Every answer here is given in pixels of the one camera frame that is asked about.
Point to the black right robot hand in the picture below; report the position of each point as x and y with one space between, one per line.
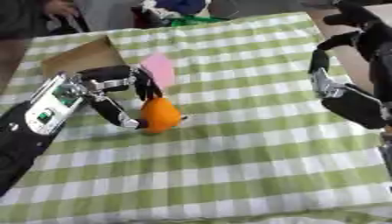
357 102

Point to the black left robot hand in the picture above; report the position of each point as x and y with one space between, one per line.
109 75

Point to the orange toy fruit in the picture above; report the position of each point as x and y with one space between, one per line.
160 114

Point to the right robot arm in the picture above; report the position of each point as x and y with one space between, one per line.
386 154

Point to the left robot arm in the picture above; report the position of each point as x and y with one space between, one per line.
30 125

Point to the tan cardboard box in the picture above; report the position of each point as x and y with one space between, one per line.
81 58

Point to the pink flat card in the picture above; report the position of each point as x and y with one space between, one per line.
159 69

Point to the pile of colourful items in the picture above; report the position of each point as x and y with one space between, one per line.
173 11

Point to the person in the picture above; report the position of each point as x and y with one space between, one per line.
31 17

